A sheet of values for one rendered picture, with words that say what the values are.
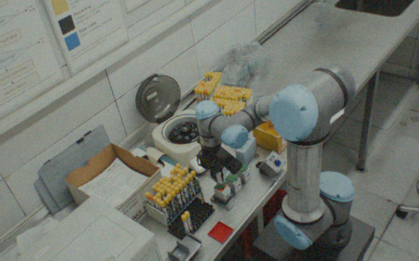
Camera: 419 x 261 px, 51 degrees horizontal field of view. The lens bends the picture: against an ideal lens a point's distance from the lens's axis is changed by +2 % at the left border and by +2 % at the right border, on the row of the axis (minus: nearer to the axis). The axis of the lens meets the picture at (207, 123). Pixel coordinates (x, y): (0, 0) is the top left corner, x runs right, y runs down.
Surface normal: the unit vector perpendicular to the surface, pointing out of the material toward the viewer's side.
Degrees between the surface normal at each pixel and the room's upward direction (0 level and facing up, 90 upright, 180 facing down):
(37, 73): 95
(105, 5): 93
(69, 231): 0
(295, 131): 82
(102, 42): 93
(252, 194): 0
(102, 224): 0
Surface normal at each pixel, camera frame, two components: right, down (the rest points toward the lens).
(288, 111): -0.76, 0.37
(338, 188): 0.02, -0.80
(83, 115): 0.77, 0.32
